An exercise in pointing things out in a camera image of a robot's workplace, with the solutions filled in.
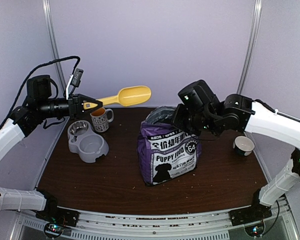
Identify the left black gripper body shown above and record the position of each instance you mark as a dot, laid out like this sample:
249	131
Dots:
72	103

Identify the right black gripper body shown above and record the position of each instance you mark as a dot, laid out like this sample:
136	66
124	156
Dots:
187	123

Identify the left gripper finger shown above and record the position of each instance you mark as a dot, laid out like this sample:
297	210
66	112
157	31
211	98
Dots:
86	99
87	108

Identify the purple pet food bag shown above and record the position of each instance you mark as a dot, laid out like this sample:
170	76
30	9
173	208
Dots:
164	151

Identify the yellow plastic scoop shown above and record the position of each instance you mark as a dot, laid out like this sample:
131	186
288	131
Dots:
129	96

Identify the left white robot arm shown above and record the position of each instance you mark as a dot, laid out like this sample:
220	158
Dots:
39	105

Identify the grey double pet feeder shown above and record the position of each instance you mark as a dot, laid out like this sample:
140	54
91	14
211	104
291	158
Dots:
82	140

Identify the patterned mug yellow inside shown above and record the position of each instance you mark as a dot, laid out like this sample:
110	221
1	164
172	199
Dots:
101	118

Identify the white and blue bowl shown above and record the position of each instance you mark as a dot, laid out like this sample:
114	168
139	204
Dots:
243	146

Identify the left aluminium frame post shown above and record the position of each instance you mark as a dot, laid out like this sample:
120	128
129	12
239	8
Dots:
47	11

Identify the aluminium frame post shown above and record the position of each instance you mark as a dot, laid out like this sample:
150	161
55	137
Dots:
47	11
253	35

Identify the front aluminium rail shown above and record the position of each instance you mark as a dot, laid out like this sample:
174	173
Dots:
213	225

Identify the right aluminium frame post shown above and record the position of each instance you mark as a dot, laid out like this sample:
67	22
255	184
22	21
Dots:
253	35

